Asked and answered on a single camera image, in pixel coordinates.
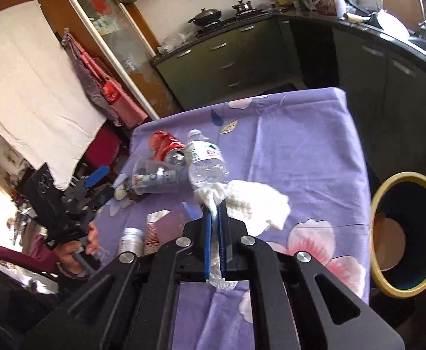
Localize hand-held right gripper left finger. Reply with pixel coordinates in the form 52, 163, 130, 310
23, 208, 217, 350

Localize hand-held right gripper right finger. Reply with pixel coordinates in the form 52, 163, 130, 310
218, 204, 405, 350

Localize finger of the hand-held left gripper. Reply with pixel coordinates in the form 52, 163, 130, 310
84, 188, 113, 210
70, 166, 109, 194

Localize clear plastic cup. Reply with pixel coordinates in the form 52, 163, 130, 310
132, 157, 184, 195

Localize clear plastic water bottle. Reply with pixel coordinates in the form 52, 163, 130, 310
184, 129, 229, 194

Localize dark bin with yellow rim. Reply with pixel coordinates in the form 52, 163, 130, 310
369, 171, 426, 300

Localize person's left hand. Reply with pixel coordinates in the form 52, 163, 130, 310
55, 226, 100, 278

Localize magenta stool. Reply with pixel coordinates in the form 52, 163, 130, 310
85, 124, 126, 176

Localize white wrapper with blue print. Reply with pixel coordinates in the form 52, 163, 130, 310
134, 169, 173, 187

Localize small white pill bottle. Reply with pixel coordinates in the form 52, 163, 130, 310
118, 228, 146, 259

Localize small white red carton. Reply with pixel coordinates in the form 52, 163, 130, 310
145, 209, 171, 256

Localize red soda can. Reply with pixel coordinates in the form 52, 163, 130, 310
150, 130, 188, 167

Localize red checkered apron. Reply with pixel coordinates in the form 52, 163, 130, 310
61, 29, 149, 128

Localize white cloth sheet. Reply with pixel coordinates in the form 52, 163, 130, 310
0, 0, 107, 190

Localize purple floral tablecloth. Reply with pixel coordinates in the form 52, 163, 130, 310
109, 87, 372, 350

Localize clear plastic bag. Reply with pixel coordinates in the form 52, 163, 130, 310
158, 33, 188, 53

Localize green kitchen base cabinets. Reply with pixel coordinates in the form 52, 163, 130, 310
152, 16, 426, 128

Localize glass door with flower decal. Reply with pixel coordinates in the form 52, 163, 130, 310
52, 0, 180, 117

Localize black wok with lid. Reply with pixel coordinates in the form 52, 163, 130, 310
188, 7, 222, 26

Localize gas stove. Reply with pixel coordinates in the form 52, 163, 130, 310
194, 11, 272, 35

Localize steel pot with lid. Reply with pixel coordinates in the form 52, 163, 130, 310
232, 1, 255, 16

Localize cardboard box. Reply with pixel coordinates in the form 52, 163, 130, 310
382, 0, 423, 19

